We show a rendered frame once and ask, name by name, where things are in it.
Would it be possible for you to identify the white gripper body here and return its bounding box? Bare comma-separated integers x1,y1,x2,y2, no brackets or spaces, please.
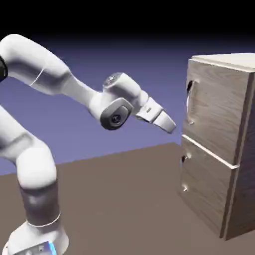
153,110,177,134

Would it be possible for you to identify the small light wood door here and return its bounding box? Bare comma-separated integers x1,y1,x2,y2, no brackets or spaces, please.
177,134,239,239

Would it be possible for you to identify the light wood cabinet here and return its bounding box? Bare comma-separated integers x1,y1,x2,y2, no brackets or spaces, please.
177,52,255,241

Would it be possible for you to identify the short curved metal handle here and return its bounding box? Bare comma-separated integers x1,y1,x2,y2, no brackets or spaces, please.
180,154,189,192

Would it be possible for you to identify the large light wood door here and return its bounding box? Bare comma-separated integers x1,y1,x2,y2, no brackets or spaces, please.
181,59,250,166

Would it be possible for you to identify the long curved metal handle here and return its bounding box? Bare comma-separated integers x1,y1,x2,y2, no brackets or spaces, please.
185,80,195,125

